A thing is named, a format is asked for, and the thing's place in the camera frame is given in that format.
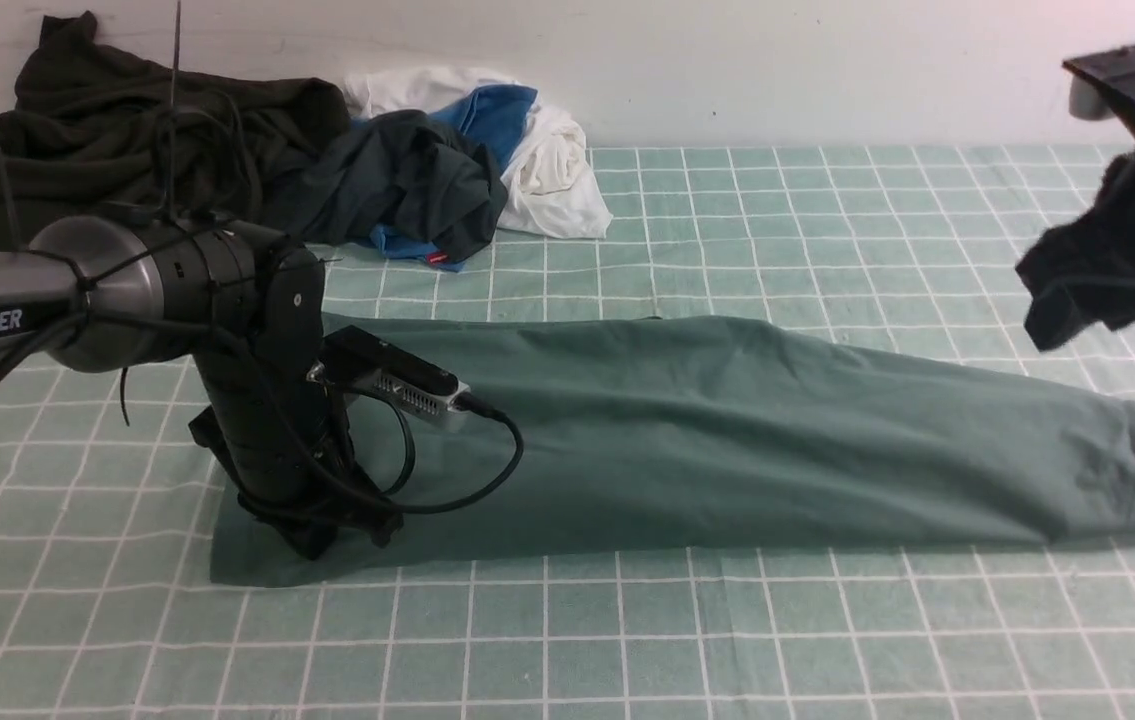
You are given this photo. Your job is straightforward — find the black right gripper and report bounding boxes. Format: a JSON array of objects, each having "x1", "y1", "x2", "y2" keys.
[{"x1": 1015, "y1": 146, "x2": 1135, "y2": 352}]

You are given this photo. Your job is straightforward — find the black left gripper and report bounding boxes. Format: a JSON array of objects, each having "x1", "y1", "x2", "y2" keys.
[{"x1": 190, "y1": 350, "x2": 404, "y2": 561}]

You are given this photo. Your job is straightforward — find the green long sleeve shirt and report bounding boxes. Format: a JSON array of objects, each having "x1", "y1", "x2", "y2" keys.
[{"x1": 209, "y1": 316, "x2": 1135, "y2": 588}]

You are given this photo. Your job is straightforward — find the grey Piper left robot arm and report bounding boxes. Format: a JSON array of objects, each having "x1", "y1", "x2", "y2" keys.
[{"x1": 0, "y1": 215, "x2": 403, "y2": 560}]

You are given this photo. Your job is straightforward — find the green checkered table cloth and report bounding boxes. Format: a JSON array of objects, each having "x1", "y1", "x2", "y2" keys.
[{"x1": 0, "y1": 143, "x2": 1135, "y2": 719}]

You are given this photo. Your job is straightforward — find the dark grey crumpled garment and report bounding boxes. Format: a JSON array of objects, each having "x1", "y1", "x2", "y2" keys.
[{"x1": 259, "y1": 110, "x2": 508, "y2": 263}]

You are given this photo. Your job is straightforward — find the white crumpled garment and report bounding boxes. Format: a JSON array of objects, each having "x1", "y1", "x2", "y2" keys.
[{"x1": 343, "y1": 65, "x2": 613, "y2": 240}]

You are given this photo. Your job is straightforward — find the blue crumpled garment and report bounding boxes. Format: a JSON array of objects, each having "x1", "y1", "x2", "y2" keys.
[{"x1": 370, "y1": 85, "x2": 538, "y2": 273}]

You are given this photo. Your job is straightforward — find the dark olive crumpled garment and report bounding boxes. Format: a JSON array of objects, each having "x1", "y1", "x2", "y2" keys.
[{"x1": 0, "y1": 12, "x2": 348, "y2": 250}]

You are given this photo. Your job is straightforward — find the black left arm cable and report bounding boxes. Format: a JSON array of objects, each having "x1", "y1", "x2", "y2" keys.
[{"x1": 0, "y1": 310, "x2": 526, "y2": 517}]

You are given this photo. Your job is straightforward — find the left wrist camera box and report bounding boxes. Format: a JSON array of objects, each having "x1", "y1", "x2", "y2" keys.
[{"x1": 306, "y1": 325, "x2": 471, "y2": 430}]

